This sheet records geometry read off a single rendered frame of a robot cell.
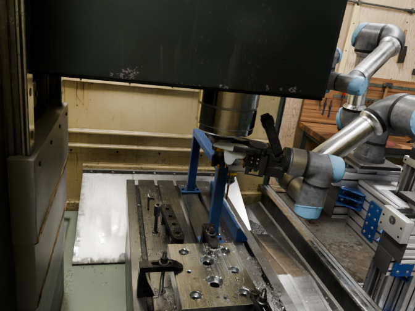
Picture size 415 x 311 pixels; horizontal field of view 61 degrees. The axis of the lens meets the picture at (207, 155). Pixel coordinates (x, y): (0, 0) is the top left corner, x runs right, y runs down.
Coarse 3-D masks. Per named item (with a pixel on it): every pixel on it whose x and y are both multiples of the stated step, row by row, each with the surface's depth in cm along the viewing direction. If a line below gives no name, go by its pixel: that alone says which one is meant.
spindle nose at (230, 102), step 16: (208, 96) 87; (224, 96) 85; (240, 96) 85; (256, 96) 88; (208, 112) 88; (224, 112) 86; (240, 112) 86; (256, 112) 91; (208, 128) 89; (224, 128) 87; (240, 128) 88
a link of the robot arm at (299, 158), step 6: (294, 150) 96; (300, 150) 96; (294, 156) 95; (300, 156) 95; (306, 156) 95; (294, 162) 94; (300, 162) 94; (306, 162) 94; (288, 168) 96; (294, 168) 95; (300, 168) 95; (288, 174) 98; (294, 174) 97; (300, 174) 96
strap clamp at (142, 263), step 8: (144, 264) 103; (152, 264) 105; (160, 264) 104; (168, 264) 104; (176, 264) 106; (144, 272) 103; (152, 272) 103; (144, 280) 104; (160, 280) 107; (136, 288) 107; (144, 288) 105; (152, 288) 106; (160, 288) 107; (144, 296) 106; (152, 296) 106
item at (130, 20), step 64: (64, 0) 66; (128, 0) 68; (192, 0) 71; (256, 0) 73; (320, 0) 76; (64, 64) 69; (128, 64) 72; (192, 64) 75; (256, 64) 78; (320, 64) 82
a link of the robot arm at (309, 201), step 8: (296, 184) 104; (304, 184) 99; (288, 192) 107; (296, 192) 102; (304, 192) 99; (312, 192) 97; (320, 192) 97; (296, 200) 102; (304, 200) 99; (312, 200) 98; (320, 200) 98; (296, 208) 102; (304, 208) 99; (312, 208) 98; (320, 208) 99; (304, 216) 100; (312, 216) 100
